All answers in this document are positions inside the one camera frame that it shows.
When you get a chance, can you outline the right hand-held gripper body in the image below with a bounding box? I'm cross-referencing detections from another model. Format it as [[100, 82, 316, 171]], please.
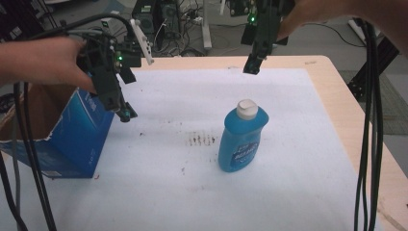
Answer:
[[225, 0, 296, 62]]

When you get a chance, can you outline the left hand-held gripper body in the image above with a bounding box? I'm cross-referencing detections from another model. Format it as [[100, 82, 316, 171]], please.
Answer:
[[76, 18, 155, 113]]

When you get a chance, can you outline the blue liquid soap bottle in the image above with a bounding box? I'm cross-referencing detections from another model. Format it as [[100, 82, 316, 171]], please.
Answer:
[[217, 98, 270, 173]]

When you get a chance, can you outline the person's right hand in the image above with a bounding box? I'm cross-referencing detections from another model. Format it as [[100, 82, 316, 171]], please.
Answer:
[[276, 0, 349, 42]]

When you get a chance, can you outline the person's left hand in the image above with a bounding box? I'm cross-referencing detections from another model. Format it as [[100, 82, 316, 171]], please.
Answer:
[[24, 37, 98, 94]]

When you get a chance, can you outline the blue cardboard box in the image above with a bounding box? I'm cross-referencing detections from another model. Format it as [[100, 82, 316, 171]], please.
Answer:
[[0, 84, 115, 179]]

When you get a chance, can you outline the black computer tower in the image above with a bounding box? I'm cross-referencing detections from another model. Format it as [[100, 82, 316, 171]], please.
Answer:
[[132, 0, 181, 50]]

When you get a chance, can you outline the white stand foot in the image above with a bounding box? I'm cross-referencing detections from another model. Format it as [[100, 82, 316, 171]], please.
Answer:
[[347, 18, 368, 43]]

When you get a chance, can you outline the white foam mat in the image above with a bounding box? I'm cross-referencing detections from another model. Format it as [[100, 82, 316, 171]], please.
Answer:
[[0, 66, 383, 231]]

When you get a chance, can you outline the dark equipment rack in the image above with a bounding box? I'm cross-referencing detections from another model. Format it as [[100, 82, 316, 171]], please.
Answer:
[[0, 0, 44, 42]]

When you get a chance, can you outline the white stand post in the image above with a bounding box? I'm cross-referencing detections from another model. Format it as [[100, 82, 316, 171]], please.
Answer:
[[199, 0, 214, 50]]

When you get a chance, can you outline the thick black cable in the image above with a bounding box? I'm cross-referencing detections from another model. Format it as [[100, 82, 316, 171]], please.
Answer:
[[27, 13, 137, 41]]

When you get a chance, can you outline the thin black floor cable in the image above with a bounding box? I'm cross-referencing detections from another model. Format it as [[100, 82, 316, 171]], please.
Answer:
[[316, 22, 367, 48]]

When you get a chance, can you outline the black metal frame stand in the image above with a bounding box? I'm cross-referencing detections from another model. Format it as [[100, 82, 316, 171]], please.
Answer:
[[346, 36, 402, 104]]

